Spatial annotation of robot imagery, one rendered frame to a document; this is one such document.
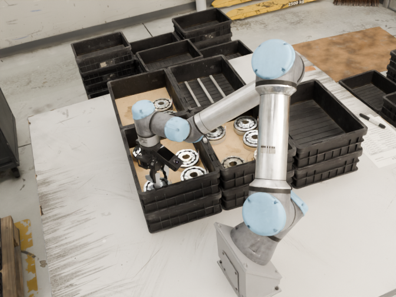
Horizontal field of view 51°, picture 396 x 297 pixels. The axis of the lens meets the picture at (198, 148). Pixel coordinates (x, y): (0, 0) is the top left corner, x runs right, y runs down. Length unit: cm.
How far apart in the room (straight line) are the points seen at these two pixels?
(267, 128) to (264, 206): 21
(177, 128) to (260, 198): 35
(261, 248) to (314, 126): 72
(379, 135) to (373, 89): 114
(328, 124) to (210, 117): 65
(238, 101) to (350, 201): 65
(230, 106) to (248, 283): 55
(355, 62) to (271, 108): 288
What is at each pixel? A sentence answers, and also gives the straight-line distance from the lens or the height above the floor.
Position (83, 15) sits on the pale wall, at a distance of 479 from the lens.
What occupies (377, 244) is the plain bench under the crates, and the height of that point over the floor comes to 70.
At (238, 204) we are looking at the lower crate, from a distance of 165.
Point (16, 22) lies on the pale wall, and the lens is 477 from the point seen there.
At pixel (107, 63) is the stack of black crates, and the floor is 51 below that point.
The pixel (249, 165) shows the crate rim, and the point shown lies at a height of 92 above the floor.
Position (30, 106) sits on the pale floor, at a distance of 390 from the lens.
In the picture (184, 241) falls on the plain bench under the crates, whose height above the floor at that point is 70.
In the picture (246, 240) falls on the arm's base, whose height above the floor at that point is 92.
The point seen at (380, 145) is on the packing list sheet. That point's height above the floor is 70.
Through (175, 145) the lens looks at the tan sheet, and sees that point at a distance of 176.
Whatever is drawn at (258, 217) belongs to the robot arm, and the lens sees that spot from 113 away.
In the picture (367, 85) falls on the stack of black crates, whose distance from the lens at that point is 320.
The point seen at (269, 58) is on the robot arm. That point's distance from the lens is 117.
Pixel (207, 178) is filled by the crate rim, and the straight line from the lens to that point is 147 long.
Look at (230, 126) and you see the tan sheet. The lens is 183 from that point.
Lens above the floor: 197
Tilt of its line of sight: 41 degrees down
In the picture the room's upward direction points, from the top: 7 degrees counter-clockwise
